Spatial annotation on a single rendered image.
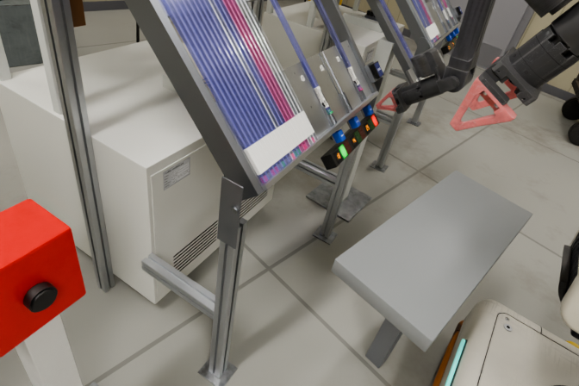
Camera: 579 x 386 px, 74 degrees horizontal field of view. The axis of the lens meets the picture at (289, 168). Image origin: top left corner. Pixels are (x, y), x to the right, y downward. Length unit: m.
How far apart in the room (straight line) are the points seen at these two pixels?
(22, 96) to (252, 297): 0.98
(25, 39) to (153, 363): 2.29
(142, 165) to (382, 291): 0.63
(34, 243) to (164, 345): 0.84
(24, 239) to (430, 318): 0.70
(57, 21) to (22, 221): 0.47
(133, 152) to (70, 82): 0.21
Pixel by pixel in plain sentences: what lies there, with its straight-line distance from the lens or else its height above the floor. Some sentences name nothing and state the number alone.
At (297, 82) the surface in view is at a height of 0.83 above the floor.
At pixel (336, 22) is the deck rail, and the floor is 0.90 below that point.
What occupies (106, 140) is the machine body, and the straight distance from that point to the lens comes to 1.11.
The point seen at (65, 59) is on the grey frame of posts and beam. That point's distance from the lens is 1.02.
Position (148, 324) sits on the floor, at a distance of 1.44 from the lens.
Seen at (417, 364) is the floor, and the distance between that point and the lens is 1.53.
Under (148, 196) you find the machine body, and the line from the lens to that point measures 1.06.
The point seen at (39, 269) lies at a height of 0.74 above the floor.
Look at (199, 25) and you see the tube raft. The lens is 0.84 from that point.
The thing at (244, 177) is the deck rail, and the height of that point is 0.75.
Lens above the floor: 1.22
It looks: 36 degrees down
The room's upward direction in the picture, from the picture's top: 12 degrees clockwise
